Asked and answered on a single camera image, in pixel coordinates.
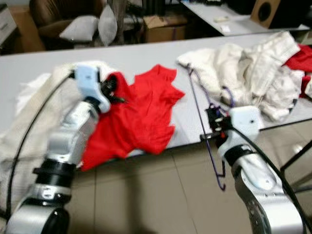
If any red garment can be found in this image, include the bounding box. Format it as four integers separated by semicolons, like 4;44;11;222
283;44;312;89

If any beige stitched garment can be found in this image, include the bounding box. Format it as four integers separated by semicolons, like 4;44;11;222
176;42;250;111

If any white grey drawer cabinet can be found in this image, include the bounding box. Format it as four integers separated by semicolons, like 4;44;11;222
0;4;18;45

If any brown leather armchair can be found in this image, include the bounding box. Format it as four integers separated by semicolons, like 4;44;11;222
29;0;108;50

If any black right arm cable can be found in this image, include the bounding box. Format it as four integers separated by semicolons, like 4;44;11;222
233;127;312;226

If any large brown cardboard box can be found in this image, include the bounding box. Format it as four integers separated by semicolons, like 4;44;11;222
9;4;41;54

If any purple clothes hanger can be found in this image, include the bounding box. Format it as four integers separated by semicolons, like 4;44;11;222
186;63;235;191

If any light beige garment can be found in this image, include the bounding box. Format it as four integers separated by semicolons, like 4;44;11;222
0;60;103;215

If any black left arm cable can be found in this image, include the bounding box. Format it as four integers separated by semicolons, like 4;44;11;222
5;73;79;216

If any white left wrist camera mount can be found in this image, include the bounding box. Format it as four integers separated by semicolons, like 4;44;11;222
75;65;112;114

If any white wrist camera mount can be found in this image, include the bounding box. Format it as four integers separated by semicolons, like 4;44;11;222
218;106;262;157
75;65;112;114

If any open cardboard box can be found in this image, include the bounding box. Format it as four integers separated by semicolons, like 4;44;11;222
141;14;189;44

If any white desk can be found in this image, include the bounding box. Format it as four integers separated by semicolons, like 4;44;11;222
180;0;312;35

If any red shirt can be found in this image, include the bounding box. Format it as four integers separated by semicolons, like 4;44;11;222
80;64;186;172

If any grey pillow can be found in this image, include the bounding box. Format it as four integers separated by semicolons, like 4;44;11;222
97;3;119;47
59;15;101;42

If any wooden speaker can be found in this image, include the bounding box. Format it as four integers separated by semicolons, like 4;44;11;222
251;0;283;29

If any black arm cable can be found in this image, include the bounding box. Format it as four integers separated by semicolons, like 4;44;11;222
5;73;79;216
233;127;312;226

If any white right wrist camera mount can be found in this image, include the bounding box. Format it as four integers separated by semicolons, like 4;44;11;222
218;106;262;157

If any cream seamed jacket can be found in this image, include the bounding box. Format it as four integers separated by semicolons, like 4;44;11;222
238;31;304;123

